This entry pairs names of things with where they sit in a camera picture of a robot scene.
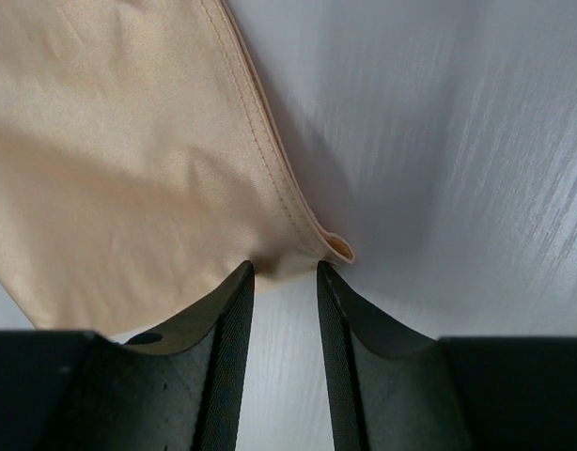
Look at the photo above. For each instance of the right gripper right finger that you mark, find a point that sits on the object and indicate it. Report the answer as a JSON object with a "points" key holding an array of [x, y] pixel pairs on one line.
{"points": [[392, 388]]}

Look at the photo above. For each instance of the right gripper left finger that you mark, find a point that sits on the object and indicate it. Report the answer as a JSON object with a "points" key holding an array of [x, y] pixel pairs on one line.
{"points": [[176, 386]]}

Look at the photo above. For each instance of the orange cloth napkin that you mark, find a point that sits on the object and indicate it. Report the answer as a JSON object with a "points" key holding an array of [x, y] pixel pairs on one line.
{"points": [[139, 164]]}

